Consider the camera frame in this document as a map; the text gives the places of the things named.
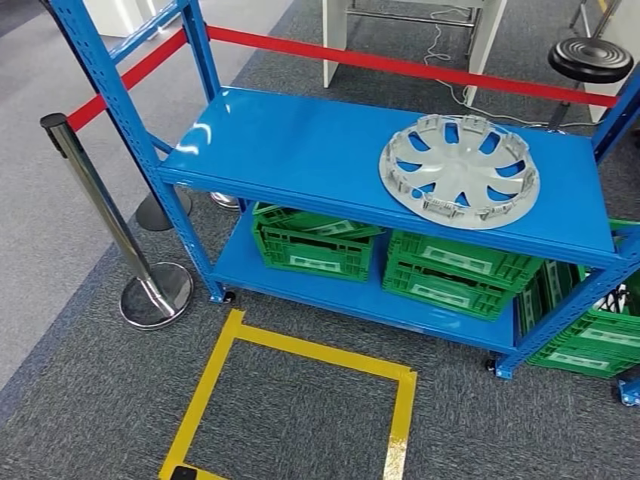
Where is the blue rack caster foot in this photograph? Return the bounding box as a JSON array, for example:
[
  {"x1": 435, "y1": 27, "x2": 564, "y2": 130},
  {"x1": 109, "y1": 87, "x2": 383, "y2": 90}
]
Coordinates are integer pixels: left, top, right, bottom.
[{"x1": 617, "y1": 377, "x2": 640, "y2": 407}]

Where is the white desk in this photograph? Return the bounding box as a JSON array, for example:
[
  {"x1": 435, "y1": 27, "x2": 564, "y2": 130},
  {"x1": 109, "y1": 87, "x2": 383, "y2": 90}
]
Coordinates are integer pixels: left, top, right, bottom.
[
  {"x1": 322, "y1": 0, "x2": 509, "y2": 109},
  {"x1": 570, "y1": 0, "x2": 640, "y2": 124}
]

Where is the blue metal shelf rack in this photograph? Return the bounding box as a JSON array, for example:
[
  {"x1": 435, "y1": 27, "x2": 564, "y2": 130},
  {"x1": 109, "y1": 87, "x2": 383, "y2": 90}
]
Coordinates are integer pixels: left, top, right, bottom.
[{"x1": 47, "y1": 0, "x2": 640, "y2": 382}]

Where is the white floor cable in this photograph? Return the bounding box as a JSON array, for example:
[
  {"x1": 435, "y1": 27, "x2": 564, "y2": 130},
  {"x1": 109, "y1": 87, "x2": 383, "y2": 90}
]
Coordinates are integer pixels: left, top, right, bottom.
[{"x1": 423, "y1": 6, "x2": 596, "y2": 130}]

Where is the silver plastic wheel hubcap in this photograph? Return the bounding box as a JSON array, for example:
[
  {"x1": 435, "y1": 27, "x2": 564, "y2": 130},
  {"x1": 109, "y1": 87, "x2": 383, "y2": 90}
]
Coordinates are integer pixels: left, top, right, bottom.
[{"x1": 378, "y1": 113, "x2": 541, "y2": 231}]

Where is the red barrier belt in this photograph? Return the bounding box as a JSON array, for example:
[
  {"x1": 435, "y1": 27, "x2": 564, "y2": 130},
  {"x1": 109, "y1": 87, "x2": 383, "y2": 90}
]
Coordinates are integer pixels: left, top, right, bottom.
[
  {"x1": 66, "y1": 27, "x2": 189, "y2": 134},
  {"x1": 205, "y1": 25, "x2": 621, "y2": 109}
]

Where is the white display plinth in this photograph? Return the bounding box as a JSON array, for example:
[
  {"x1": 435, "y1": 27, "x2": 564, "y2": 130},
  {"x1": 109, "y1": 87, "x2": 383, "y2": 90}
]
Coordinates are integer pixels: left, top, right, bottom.
[{"x1": 82, "y1": 0, "x2": 183, "y2": 39}]

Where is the chrome stanchion post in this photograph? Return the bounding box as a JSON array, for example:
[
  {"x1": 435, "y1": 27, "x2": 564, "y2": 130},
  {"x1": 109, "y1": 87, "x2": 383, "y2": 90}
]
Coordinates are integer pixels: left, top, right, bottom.
[
  {"x1": 39, "y1": 112, "x2": 195, "y2": 331},
  {"x1": 210, "y1": 192, "x2": 242, "y2": 212}
]

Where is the black round stool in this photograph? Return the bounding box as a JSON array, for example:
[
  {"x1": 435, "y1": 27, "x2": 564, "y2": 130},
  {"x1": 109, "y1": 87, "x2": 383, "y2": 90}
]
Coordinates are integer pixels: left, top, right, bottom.
[{"x1": 546, "y1": 36, "x2": 635, "y2": 132}]

